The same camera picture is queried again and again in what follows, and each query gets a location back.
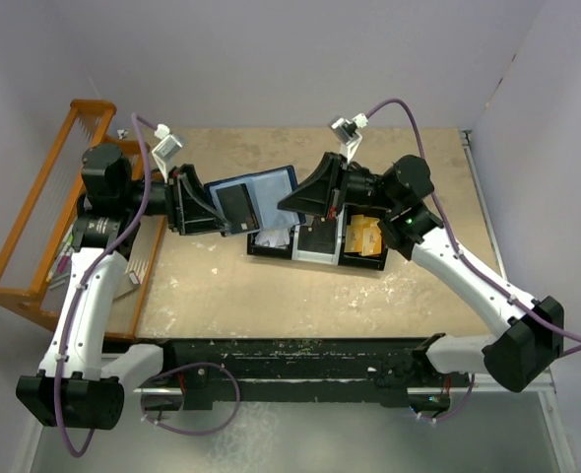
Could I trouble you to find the pile of gold cards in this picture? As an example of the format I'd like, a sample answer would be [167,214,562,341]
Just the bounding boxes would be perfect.
[344,214,383,257]

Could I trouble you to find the blue leather card holder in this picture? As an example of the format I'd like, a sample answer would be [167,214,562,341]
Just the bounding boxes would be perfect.
[204,166,305,233]

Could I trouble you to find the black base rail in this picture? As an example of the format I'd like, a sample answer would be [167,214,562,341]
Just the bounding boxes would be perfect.
[140,338,469,410]

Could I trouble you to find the aluminium frame rail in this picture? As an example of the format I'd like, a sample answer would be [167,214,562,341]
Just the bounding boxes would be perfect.
[32,350,555,395]

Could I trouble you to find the black card with chip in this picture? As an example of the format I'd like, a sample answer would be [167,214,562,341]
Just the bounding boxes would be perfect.
[216,183,260,235]

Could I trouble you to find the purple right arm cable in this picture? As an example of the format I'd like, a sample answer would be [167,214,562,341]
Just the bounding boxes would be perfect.
[366,98,581,428]

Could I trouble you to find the black bin with gold cards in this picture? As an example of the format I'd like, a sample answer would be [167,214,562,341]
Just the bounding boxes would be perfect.
[338,206,388,271]

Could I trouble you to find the pile of black cards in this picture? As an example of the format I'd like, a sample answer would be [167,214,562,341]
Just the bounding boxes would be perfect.
[297,219,337,254]

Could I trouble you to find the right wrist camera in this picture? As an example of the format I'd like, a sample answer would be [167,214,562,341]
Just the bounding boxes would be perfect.
[329,113,368,164]

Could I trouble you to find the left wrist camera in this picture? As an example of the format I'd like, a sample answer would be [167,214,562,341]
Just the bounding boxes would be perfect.
[152,124,187,183]

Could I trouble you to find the white middle bin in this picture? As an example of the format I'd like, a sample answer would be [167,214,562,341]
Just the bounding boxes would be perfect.
[291,217,342,266]

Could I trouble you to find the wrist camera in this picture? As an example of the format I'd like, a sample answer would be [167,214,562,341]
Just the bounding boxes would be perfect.
[152,124,187,183]
[329,113,368,164]

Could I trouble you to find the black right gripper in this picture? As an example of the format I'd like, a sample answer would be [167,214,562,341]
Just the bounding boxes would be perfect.
[278,152,401,219]

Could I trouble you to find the green pink marker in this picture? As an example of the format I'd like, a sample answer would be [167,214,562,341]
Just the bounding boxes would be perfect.
[55,230,73,268]

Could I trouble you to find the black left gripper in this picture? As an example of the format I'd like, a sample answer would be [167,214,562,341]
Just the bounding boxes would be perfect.
[119,163,233,234]

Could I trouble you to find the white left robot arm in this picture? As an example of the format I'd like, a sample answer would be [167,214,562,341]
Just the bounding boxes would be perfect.
[16,144,228,431]

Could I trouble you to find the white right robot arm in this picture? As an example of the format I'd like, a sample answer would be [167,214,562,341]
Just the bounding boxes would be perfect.
[278,153,564,392]

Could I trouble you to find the orange wooden rack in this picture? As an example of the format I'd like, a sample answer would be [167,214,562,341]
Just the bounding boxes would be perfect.
[0,100,143,330]

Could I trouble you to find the pink white marker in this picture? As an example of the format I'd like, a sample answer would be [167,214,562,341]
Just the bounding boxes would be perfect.
[45,249,71,283]

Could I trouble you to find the small grey box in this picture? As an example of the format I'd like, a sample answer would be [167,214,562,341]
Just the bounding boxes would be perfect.
[113,271,141,300]

